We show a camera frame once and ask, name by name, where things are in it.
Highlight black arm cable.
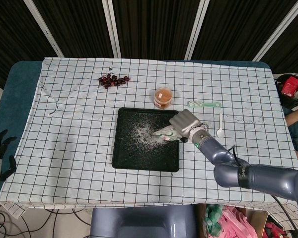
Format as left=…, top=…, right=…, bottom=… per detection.
left=228, top=145, right=244, bottom=167

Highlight person bare limb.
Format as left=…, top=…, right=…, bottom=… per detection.
left=285, top=111, right=298, bottom=126

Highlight pink cloth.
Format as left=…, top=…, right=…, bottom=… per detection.
left=220, top=205, right=254, bottom=238

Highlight green patterned cloth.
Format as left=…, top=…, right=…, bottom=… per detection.
left=204, top=204, right=224, bottom=237

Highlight blue-grey robot torso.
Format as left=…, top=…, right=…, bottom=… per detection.
left=90, top=204, right=197, bottom=238

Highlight black bin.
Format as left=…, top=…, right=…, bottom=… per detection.
left=275, top=73, right=298, bottom=110

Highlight white black checkered tablecloth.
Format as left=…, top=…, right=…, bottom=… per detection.
left=0, top=57, right=298, bottom=219

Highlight white salt pile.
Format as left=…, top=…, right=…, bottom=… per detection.
left=131, top=121, right=164, bottom=147

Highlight green hairbrush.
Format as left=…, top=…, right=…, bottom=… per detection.
left=187, top=100, right=222, bottom=109

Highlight black square tray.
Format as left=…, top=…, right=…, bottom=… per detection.
left=111, top=107, right=181, bottom=172

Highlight white plastic spoon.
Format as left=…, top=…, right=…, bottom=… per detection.
left=216, top=113, right=224, bottom=138

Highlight black floor cable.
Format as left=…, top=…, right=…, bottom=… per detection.
left=0, top=205, right=90, bottom=238

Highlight white partition frame post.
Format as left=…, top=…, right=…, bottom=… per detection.
left=184, top=0, right=210, bottom=60
left=101, top=0, right=122, bottom=59
left=254, top=0, right=298, bottom=62
left=27, top=0, right=65, bottom=58

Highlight white green packet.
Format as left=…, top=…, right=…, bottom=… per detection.
left=152, top=124, right=182, bottom=142

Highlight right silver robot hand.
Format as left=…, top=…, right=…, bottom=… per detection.
left=169, top=109, right=202, bottom=144

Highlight clear jar orange contents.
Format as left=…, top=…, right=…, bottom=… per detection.
left=154, top=86, right=174, bottom=109

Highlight cardboard box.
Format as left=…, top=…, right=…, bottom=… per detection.
left=198, top=203, right=269, bottom=238

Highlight red box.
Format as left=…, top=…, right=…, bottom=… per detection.
left=281, top=76, right=298, bottom=97

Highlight dark red grape bunch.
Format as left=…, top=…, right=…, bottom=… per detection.
left=98, top=73, right=131, bottom=89

